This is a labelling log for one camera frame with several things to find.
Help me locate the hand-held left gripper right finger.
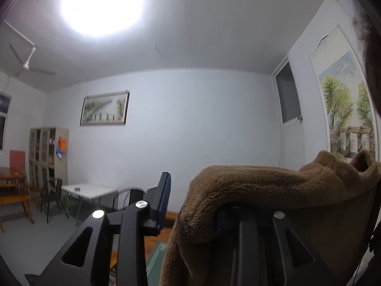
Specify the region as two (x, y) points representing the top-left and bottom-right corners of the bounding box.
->
(214, 203), (337, 286)

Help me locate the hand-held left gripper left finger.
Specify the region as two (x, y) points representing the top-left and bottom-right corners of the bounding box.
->
(25, 171), (172, 286)

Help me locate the brown fleece garment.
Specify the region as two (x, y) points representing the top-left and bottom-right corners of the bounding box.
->
(159, 150), (381, 286)

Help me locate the green table mat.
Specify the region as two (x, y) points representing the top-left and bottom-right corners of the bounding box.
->
(146, 241), (170, 286)

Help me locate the white folding table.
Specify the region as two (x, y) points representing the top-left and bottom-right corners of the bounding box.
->
(61, 183), (118, 225)

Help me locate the white door with transom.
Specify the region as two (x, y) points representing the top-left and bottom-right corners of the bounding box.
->
(271, 60), (306, 170)

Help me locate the framed landscape painting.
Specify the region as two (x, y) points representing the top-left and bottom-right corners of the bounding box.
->
(80, 90), (130, 126)

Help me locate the black chair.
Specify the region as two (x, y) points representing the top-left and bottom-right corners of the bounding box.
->
(40, 178), (70, 224)

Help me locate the orange and blue poster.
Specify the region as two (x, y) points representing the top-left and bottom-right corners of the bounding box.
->
(56, 137), (66, 160)

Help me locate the grey glass-door cabinet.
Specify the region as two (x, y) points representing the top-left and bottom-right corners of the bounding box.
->
(28, 127), (69, 197)

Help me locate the wooden bench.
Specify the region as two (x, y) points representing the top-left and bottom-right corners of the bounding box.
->
(0, 195), (35, 233)

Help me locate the red board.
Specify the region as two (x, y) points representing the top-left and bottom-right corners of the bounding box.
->
(9, 150), (26, 173)

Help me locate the wooden table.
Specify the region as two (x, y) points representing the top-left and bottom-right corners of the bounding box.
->
(0, 167), (26, 185)

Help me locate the hanging scroll painting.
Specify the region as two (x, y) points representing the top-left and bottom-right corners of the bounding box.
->
(309, 25), (376, 164)

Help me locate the window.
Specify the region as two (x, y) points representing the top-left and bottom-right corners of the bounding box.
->
(0, 92), (12, 151)

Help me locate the ceiling fan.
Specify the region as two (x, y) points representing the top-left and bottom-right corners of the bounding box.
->
(9, 44), (56, 77)

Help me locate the round ceiling light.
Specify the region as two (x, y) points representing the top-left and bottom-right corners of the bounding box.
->
(61, 0), (145, 38)

